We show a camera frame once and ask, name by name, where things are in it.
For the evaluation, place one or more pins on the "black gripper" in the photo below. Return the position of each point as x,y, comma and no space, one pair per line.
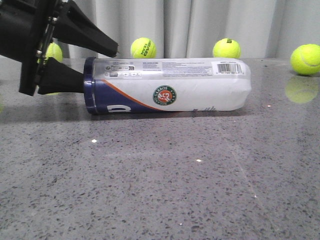
26,31

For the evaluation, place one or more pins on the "white blue tennis ball can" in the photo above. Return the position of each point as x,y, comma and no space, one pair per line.
147,85

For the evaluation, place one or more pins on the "Roland Garros tennis ball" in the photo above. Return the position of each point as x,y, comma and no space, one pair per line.
53,51

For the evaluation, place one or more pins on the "Head Team tennis ball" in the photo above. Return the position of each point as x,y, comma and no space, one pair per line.
143,47

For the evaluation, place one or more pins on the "Wilson tennis ball at back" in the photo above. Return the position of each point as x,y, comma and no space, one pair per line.
226,48

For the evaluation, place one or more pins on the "plain tennis ball far right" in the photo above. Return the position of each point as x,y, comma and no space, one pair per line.
305,59

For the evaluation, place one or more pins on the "grey pleated curtain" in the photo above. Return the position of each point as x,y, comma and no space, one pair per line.
190,28

